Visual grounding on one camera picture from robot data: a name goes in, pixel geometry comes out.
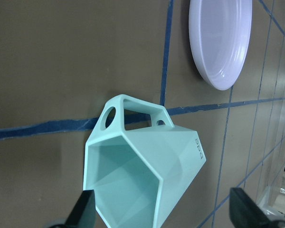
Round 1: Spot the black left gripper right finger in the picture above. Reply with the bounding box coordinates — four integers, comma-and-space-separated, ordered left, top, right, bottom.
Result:
229, 188, 279, 228

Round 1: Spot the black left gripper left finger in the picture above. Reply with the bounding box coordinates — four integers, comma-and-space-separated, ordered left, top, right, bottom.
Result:
63, 190, 96, 228

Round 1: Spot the lavender round plate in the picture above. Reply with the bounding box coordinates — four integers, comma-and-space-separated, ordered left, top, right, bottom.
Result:
189, 0, 252, 91

